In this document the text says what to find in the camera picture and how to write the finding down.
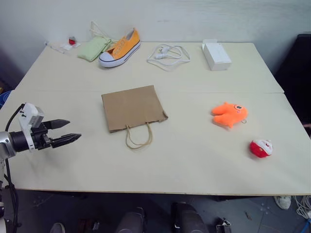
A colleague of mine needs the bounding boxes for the white cables on floor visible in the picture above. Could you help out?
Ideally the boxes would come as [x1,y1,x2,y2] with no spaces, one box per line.
[294,195,311,233]

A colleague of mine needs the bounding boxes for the white shoe on floor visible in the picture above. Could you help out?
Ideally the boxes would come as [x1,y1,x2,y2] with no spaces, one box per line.
[274,195,292,210]

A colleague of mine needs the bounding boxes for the small red item in packet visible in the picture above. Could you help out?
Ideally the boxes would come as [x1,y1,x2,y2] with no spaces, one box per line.
[59,36,81,50]

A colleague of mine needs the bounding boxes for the white power cable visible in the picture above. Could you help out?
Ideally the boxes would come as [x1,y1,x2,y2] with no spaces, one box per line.
[147,43,191,73]

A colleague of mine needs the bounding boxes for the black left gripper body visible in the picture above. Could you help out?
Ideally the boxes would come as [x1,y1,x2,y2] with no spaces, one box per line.
[30,122,53,150]

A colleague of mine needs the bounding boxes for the black cabinet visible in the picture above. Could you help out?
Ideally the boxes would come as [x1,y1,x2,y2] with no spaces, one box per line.
[274,33,311,136]

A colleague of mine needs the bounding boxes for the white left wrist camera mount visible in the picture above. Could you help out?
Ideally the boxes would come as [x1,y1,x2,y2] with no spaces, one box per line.
[18,102,45,151]

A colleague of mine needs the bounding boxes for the red and white plush toy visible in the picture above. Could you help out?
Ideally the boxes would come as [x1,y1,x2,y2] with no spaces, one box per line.
[249,139,273,159]

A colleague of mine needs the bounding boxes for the orange canvas sneaker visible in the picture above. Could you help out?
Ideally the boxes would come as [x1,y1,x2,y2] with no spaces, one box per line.
[98,27,141,68]

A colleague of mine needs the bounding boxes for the brown paper bag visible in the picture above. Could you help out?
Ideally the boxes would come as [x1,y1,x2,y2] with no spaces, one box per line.
[101,84,169,150]

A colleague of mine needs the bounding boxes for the white cardboard box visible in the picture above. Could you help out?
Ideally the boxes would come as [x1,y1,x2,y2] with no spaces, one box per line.
[202,39,232,71]

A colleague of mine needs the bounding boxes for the orange plush toy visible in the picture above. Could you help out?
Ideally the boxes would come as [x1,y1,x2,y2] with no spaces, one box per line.
[210,101,249,129]

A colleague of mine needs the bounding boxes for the light green cloth pouch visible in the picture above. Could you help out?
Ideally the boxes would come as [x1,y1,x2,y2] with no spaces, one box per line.
[77,21,114,62]

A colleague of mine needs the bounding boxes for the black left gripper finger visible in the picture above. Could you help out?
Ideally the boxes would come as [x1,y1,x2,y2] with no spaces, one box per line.
[50,133,82,149]
[46,118,71,130]

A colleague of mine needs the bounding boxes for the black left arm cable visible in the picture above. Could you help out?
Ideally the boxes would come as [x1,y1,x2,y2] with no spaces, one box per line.
[4,103,26,229]

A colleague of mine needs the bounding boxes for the white pen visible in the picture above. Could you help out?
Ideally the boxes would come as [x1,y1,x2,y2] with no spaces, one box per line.
[44,41,66,54]

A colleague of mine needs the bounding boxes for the blue round object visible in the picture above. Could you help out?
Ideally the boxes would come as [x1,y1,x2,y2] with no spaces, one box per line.
[0,90,12,109]

